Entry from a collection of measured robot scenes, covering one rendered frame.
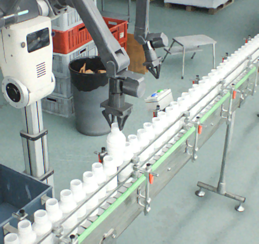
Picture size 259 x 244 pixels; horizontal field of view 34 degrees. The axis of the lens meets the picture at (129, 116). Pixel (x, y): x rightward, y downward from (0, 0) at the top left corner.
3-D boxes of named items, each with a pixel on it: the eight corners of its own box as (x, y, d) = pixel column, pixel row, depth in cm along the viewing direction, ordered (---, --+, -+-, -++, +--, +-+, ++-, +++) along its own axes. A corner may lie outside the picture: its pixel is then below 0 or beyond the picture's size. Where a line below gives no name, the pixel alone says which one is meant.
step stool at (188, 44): (191, 57, 580) (195, 28, 561) (215, 74, 530) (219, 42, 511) (160, 61, 565) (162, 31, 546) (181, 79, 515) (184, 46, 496)
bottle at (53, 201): (67, 244, 139) (64, 204, 132) (50, 251, 137) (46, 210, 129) (59, 233, 144) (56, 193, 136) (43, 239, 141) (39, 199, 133)
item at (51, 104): (69, 119, 423) (68, 99, 412) (35, 110, 439) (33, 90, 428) (100, 96, 471) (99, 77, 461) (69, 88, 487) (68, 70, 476)
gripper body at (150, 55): (163, 59, 216) (159, 45, 214) (153, 65, 208) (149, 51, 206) (153, 61, 220) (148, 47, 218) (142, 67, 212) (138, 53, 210)
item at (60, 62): (67, 78, 402) (66, 55, 391) (31, 70, 417) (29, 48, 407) (98, 57, 451) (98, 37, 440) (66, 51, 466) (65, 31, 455)
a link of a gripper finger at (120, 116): (121, 136, 150) (121, 112, 146) (104, 130, 153) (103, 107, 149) (131, 128, 155) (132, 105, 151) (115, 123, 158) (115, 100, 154)
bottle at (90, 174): (101, 210, 154) (100, 173, 146) (91, 220, 150) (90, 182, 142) (88, 204, 157) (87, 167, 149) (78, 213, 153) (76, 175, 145)
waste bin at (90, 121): (100, 144, 382) (99, 78, 352) (61, 130, 403) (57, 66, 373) (128, 124, 416) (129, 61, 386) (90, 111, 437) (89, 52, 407)
